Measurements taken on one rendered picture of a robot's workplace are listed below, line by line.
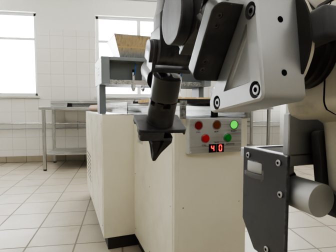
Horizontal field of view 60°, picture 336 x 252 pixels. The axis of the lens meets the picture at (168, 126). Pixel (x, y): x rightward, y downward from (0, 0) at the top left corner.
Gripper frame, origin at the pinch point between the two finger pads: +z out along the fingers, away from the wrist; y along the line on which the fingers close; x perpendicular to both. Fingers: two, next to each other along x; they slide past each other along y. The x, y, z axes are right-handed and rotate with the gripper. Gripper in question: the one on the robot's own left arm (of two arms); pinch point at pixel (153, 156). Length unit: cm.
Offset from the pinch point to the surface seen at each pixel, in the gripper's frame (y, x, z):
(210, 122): -35, -38, 13
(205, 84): -70, -111, 27
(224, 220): -44, -21, 52
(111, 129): -8, -98, 53
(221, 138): -41, -35, 19
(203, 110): -51, -73, 27
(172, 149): -21.1, -37.0, 25.2
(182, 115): -23.2, -38.8, 10.8
